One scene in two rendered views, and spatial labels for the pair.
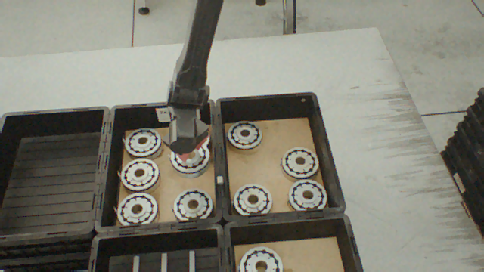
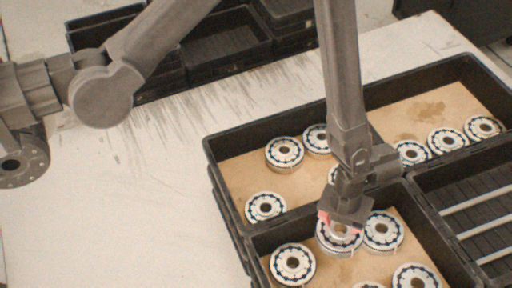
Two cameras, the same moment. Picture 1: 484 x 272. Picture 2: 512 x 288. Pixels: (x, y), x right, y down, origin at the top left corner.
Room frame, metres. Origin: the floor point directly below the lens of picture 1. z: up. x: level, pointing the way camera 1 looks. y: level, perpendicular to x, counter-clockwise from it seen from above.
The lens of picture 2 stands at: (0.94, 0.67, 1.92)
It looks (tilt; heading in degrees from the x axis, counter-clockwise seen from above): 49 degrees down; 256
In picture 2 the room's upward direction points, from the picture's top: 3 degrees counter-clockwise
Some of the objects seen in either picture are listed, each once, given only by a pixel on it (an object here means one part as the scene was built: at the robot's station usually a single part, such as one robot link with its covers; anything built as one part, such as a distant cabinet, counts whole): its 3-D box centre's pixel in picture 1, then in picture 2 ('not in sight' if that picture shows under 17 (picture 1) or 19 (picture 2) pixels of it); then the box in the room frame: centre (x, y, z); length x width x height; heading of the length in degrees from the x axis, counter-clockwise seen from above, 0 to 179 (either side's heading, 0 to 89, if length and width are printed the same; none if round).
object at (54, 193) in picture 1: (51, 180); not in sight; (0.61, 0.52, 0.87); 0.40 x 0.30 x 0.11; 5
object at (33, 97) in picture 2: not in sight; (21, 94); (1.11, 0.11, 1.45); 0.09 x 0.08 x 0.12; 97
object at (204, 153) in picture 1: (190, 156); (340, 230); (0.65, 0.15, 0.93); 0.10 x 0.10 x 0.01
